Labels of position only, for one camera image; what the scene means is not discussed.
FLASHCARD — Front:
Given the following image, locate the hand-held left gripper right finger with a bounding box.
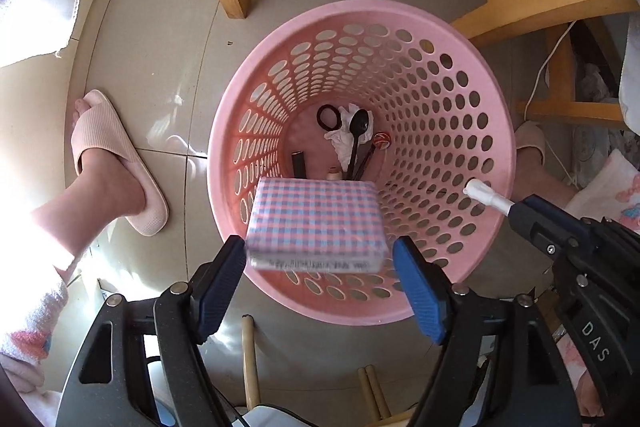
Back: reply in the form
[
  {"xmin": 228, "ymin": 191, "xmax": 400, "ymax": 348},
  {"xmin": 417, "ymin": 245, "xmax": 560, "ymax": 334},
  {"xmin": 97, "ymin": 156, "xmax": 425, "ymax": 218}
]
[{"xmin": 392, "ymin": 236, "xmax": 583, "ymax": 427}]

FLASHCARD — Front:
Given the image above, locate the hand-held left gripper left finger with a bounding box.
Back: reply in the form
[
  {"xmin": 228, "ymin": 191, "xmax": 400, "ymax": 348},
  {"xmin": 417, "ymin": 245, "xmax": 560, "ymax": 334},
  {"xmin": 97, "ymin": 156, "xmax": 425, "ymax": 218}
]
[{"xmin": 55, "ymin": 234, "xmax": 248, "ymax": 427}]

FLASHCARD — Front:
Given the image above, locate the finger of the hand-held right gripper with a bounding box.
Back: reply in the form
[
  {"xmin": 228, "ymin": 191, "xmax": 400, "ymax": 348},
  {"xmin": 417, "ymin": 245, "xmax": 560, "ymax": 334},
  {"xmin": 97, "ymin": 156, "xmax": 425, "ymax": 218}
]
[
  {"xmin": 509, "ymin": 201, "xmax": 593, "ymax": 259},
  {"xmin": 522, "ymin": 195, "xmax": 597, "ymax": 236}
]

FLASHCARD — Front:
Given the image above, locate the small white tube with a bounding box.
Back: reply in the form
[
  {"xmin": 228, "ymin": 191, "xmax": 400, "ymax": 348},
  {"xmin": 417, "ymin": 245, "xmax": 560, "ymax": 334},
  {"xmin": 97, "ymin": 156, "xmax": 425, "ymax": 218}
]
[{"xmin": 464, "ymin": 179, "xmax": 517, "ymax": 214}]

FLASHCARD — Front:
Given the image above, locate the checkered tissue pack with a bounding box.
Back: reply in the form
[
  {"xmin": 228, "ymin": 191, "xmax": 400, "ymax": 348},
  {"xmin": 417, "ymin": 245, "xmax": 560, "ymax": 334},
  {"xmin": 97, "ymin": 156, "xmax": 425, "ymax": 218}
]
[{"xmin": 245, "ymin": 177, "xmax": 392, "ymax": 274}]

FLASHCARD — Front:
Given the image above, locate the black long wrapper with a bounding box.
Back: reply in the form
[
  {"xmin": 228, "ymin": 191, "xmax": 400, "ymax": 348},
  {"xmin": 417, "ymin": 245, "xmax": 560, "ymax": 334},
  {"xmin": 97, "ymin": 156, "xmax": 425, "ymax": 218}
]
[{"xmin": 356, "ymin": 141, "xmax": 382, "ymax": 182}]

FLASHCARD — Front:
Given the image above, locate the pink perforated plastic basket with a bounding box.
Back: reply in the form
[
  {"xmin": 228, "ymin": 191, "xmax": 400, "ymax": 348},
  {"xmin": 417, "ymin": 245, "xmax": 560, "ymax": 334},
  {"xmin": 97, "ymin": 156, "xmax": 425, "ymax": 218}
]
[{"xmin": 206, "ymin": 0, "xmax": 517, "ymax": 325}]

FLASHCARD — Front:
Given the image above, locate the white tissue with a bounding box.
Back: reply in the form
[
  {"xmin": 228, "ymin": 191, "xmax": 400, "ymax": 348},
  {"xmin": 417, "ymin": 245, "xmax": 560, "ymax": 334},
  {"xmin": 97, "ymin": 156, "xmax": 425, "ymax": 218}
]
[{"xmin": 325, "ymin": 104, "xmax": 376, "ymax": 171}]

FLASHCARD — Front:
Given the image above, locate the black plastic spoon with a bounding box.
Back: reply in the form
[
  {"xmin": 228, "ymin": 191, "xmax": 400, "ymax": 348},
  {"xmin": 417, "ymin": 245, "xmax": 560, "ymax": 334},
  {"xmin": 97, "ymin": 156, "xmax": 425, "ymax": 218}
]
[{"xmin": 345, "ymin": 109, "xmax": 374, "ymax": 180}]

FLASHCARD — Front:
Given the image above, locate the black hair tie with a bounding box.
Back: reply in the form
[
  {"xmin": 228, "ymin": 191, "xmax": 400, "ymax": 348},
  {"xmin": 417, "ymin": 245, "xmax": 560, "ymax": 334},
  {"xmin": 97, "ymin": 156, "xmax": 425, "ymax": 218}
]
[{"xmin": 316, "ymin": 104, "xmax": 342, "ymax": 132}]

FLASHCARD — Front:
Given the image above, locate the pink slipper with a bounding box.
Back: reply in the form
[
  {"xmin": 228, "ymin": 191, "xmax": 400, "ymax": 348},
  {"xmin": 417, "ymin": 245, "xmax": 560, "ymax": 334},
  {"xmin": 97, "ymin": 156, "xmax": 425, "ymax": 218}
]
[
  {"xmin": 514, "ymin": 122, "xmax": 547, "ymax": 168},
  {"xmin": 70, "ymin": 89, "xmax": 169, "ymax": 238}
]

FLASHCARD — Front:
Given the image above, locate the person's left leg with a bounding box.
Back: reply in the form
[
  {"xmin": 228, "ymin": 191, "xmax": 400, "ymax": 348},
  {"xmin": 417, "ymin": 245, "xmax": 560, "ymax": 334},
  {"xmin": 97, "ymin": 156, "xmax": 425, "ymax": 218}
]
[{"xmin": 0, "ymin": 99, "xmax": 151, "ymax": 410}]

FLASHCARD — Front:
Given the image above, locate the wooden chair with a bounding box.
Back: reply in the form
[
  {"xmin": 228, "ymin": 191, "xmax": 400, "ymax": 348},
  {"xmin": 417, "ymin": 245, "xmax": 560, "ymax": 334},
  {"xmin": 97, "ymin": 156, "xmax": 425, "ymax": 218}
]
[{"xmin": 429, "ymin": 0, "xmax": 640, "ymax": 131}]

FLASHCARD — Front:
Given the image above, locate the wooden stool frame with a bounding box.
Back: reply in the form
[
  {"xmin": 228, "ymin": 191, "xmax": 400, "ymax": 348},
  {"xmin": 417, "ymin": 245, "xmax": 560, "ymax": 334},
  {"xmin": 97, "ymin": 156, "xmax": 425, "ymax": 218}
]
[{"xmin": 241, "ymin": 316, "xmax": 401, "ymax": 427}]

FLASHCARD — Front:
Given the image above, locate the white cable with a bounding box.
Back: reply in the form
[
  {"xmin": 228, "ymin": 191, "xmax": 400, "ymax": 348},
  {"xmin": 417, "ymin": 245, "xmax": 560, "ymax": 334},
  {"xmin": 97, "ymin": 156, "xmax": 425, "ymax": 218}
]
[{"xmin": 524, "ymin": 21, "xmax": 577, "ymax": 188}]

